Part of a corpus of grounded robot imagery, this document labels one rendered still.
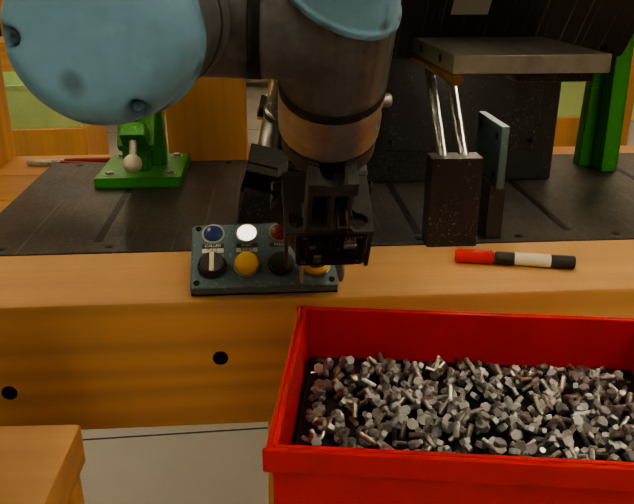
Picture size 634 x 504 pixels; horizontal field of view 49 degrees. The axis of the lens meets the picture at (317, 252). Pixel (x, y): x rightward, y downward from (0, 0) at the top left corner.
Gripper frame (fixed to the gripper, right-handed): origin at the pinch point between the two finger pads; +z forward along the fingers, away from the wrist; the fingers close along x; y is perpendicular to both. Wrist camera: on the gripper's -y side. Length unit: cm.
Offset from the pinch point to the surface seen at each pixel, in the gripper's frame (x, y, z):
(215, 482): -20, -11, 123
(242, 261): -7.5, 0.2, 1.1
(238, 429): -15, -29, 136
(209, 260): -10.8, -0.1, 1.1
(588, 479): 14.9, 27.2, -14.7
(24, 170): -47, -44, 39
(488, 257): 19.5, -2.6, 6.1
